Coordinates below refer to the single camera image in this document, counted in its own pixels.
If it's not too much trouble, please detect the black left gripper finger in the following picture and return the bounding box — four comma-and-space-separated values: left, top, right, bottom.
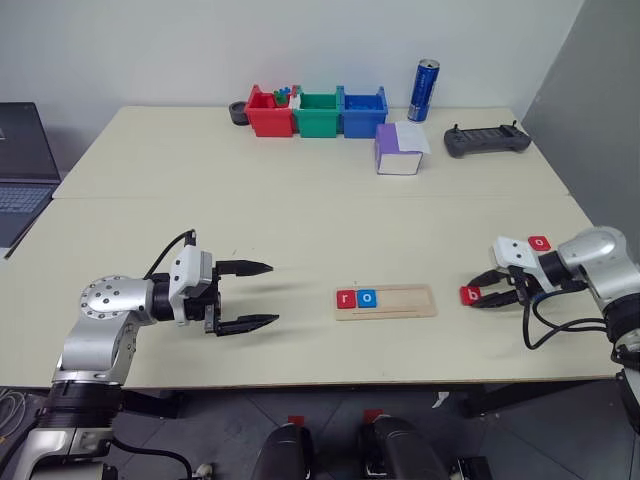
215, 259, 275, 279
217, 313, 280, 338

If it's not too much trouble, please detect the dark rounded shape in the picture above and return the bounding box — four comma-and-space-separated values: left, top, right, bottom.
248, 423, 317, 480
358, 417, 442, 480

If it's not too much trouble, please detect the bundle of grey cables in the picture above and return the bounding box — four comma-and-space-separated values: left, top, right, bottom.
0, 385, 32, 442

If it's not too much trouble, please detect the wooden letter tray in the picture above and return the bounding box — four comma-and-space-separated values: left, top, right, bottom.
333, 283, 439, 322

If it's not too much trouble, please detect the blue plastic bin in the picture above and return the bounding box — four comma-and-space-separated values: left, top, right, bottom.
339, 85, 390, 139

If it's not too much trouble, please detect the blue drink can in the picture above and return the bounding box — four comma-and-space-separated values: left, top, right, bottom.
406, 58, 442, 124

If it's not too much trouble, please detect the green plastic bin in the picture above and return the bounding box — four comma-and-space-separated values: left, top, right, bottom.
292, 87, 344, 139

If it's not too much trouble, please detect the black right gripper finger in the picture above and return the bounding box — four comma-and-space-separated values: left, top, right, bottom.
474, 289, 522, 309
468, 268, 511, 289

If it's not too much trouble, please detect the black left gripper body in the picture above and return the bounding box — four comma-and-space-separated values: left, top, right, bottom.
185, 267, 224, 336

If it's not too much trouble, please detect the black round holder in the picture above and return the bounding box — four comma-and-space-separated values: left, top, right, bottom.
228, 101, 252, 127

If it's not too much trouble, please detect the red plastic bin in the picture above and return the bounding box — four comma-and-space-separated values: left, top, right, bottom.
246, 84, 297, 138

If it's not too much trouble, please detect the black floor cable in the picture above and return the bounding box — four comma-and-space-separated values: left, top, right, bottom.
110, 436, 195, 480

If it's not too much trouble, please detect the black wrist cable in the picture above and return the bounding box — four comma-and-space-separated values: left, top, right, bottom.
521, 279, 609, 352
143, 229, 198, 281

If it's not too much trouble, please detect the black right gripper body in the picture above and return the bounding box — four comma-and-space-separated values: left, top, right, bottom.
504, 267, 533, 304

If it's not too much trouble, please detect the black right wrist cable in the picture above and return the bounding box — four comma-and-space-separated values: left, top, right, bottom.
521, 279, 609, 352

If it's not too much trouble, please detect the purple and white box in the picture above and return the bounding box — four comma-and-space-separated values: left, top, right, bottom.
374, 121, 433, 178

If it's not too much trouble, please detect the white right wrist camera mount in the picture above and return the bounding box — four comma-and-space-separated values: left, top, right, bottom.
490, 234, 544, 292

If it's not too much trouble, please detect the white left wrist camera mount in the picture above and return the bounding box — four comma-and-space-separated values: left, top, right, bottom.
168, 244, 217, 327

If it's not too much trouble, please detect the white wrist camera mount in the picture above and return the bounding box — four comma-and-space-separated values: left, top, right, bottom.
490, 234, 544, 292
168, 244, 217, 327

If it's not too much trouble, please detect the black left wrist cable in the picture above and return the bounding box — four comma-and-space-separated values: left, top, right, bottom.
143, 229, 198, 281

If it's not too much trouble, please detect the black handheld controller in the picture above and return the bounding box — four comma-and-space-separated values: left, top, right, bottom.
443, 122, 533, 160

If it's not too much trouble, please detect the dark grey laptop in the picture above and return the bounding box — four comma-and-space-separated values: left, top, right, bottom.
0, 102, 64, 249

